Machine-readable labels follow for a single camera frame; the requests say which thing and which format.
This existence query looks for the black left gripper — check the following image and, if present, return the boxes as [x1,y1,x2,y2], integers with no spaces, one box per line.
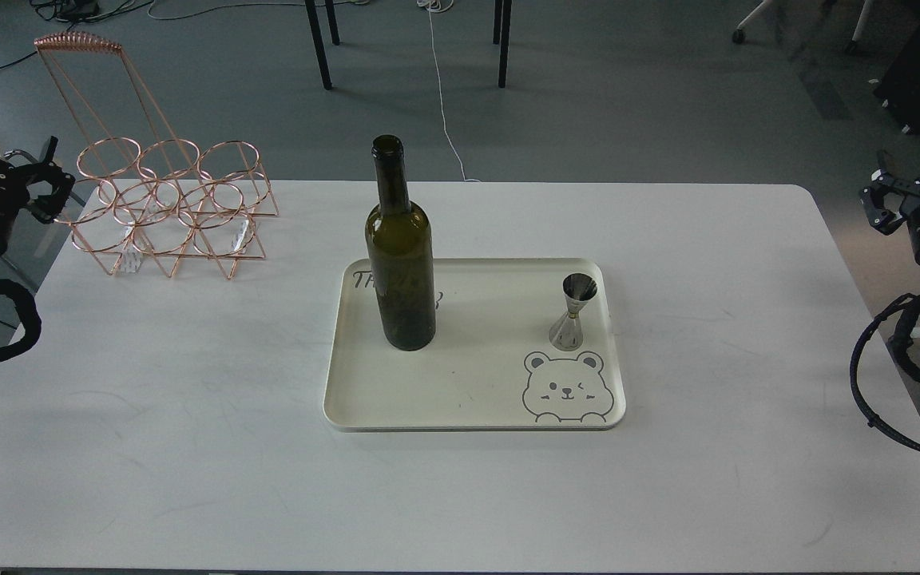
[0,136,76,234]

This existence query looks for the dark green wine bottle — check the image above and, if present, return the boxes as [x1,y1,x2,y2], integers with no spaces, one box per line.
[364,134,437,351]

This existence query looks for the steel double jigger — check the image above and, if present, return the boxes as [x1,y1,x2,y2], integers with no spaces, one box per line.
[548,272,598,351]

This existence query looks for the white office chair base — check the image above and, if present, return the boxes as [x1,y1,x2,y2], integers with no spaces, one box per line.
[732,0,876,55]

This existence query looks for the black table legs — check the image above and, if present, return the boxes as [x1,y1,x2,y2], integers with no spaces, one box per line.
[303,0,514,91]

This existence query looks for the cream bear print tray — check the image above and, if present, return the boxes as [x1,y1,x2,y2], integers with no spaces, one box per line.
[323,258,627,432]

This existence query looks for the copper wire bottle rack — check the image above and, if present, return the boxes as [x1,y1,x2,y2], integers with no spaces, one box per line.
[34,30,280,280]

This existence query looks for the black floor cables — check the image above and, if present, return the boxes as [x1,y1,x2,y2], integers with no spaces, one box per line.
[0,0,157,85]

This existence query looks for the white floor cable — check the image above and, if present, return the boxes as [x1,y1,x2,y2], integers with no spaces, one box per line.
[414,0,482,184]

